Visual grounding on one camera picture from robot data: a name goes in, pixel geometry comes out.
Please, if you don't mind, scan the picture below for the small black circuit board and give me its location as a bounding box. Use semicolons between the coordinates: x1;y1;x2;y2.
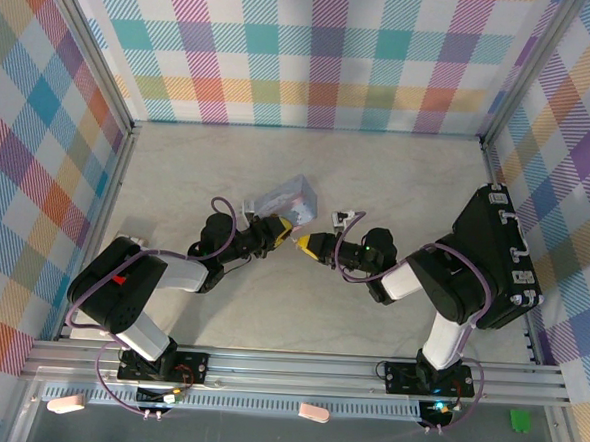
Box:
417;397;460;425
135;384;191;409

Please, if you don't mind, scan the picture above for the pastel cartoon pouch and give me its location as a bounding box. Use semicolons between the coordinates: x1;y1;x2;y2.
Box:
250;171;323;234

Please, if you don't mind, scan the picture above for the black hard briefcase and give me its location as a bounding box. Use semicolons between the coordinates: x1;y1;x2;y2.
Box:
446;180;553;335

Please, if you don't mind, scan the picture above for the aluminium frame post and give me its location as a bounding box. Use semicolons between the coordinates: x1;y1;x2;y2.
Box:
477;0;590;154
27;0;150;140

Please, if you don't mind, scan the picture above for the grey slotted cable duct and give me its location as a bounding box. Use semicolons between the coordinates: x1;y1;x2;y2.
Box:
41;383;425;424

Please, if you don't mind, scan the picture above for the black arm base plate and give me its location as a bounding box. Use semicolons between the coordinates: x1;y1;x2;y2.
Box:
383;360;475;399
117;348;212;385

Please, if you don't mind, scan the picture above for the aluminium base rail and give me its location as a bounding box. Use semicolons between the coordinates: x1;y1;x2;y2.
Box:
22;334;573;414

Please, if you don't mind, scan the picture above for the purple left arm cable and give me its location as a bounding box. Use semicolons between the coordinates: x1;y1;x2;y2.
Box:
61;187;240;421

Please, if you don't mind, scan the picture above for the small green block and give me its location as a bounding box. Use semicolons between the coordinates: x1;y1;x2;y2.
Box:
507;407;533;435

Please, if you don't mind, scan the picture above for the pink oval tag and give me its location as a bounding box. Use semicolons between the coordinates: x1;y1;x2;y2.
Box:
297;402;333;426
46;391;88;417

